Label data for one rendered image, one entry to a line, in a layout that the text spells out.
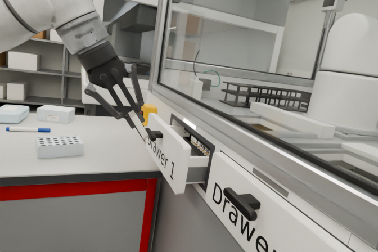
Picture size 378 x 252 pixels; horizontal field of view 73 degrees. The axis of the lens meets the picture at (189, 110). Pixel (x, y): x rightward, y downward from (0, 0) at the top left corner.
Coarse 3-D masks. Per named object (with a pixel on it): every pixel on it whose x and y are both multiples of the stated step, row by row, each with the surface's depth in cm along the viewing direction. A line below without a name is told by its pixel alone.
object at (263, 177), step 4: (256, 172) 41; (260, 172) 40; (260, 176) 40; (264, 176) 40; (264, 180) 39; (268, 180) 39; (272, 184) 38; (276, 184) 37; (276, 188) 37; (280, 188) 36; (280, 192) 36; (284, 192) 36; (288, 192) 35
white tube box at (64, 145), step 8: (56, 136) 82; (64, 136) 83; (72, 136) 85; (40, 144) 75; (48, 144) 76; (56, 144) 77; (64, 144) 78; (72, 144) 78; (80, 144) 79; (40, 152) 73; (48, 152) 74; (56, 152) 76; (64, 152) 77; (72, 152) 78; (80, 152) 80
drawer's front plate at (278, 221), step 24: (216, 168) 50; (240, 168) 44; (216, 192) 49; (240, 192) 42; (264, 192) 37; (240, 216) 42; (264, 216) 37; (288, 216) 33; (240, 240) 41; (288, 240) 32; (312, 240) 29; (336, 240) 28
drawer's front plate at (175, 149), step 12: (156, 120) 69; (168, 132) 60; (156, 144) 68; (168, 144) 60; (180, 144) 53; (156, 156) 67; (168, 156) 59; (180, 156) 52; (168, 168) 59; (180, 168) 52; (168, 180) 58; (180, 180) 53; (180, 192) 53
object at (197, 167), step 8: (176, 128) 78; (184, 136) 80; (192, 152) 75; (192, 160) 55; (200, 160) 56; (208, 160) 57; (192, 168) 55; (200, 168) 56; (192, 176) 56; (200, 176) 56
